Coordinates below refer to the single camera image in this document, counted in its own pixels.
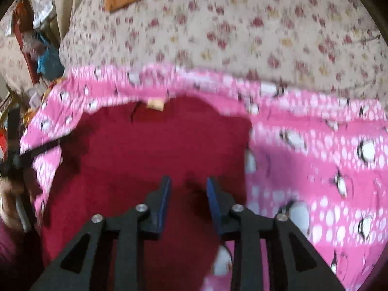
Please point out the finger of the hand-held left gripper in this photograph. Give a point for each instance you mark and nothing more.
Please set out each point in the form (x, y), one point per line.
(42, 149)

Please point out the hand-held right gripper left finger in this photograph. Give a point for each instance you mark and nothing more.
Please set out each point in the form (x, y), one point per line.
(165, 200)

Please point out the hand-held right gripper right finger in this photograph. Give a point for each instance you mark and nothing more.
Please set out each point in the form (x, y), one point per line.
(212, 200)

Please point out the dark red garment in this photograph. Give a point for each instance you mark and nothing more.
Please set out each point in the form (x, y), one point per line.
(136, 157)

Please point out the person's left forearm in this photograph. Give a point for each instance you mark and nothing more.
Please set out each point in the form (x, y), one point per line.
(15, 257)

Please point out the person's left hand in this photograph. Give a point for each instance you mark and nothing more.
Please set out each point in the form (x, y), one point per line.
(7, 203)

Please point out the blue plastic bag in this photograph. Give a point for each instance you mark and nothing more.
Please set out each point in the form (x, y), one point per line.
(48, 57)

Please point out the pink penguin print blanket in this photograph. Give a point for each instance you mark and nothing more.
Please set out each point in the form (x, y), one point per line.
(303, 172)

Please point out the silver foil packet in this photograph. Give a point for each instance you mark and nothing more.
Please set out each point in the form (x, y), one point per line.
(42, 12)

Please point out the beige pillow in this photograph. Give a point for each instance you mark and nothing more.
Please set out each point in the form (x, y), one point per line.
(69, 0)

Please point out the floral quilt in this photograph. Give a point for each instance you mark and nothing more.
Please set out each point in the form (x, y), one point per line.
(242, 36)

